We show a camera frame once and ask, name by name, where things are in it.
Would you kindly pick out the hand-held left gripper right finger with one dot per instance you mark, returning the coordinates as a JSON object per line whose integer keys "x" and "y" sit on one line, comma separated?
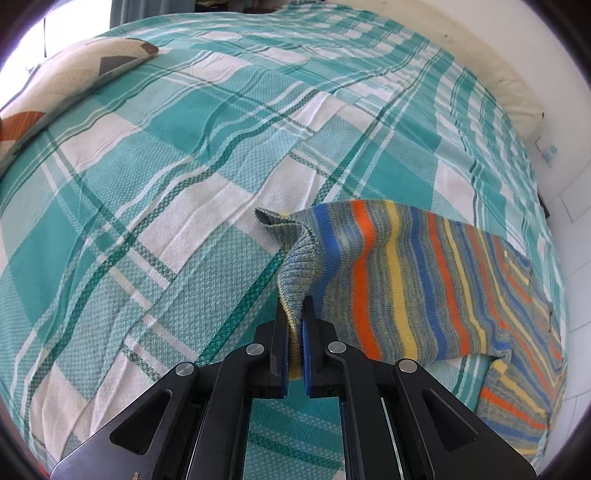
{"x": 305, "y": 344}

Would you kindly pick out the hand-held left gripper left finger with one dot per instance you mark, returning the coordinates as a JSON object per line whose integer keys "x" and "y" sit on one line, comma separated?
{"x": 277, "y": 353}

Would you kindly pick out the striped knit sweater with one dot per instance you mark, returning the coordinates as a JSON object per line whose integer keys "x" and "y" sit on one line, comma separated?
{"x": 392, "y": 277}

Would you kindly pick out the teal plaid bedsheet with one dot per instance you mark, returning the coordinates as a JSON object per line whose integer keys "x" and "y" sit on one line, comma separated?
{"x": 138, "y": 184}

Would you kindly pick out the cream pillow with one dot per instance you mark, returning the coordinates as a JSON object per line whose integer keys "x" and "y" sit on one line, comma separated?
{"x": 501, "y": 78}

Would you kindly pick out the patterned beige pillow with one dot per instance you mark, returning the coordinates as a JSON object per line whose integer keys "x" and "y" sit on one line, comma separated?
{"x": 69, "y": 83}

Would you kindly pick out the light blue curtain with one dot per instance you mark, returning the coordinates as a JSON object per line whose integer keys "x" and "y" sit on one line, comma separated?
{"x": 138, "y": 9}

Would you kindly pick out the white wall outlet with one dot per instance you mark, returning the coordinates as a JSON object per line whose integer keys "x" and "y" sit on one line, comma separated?
{"x": 548, "y": 150}

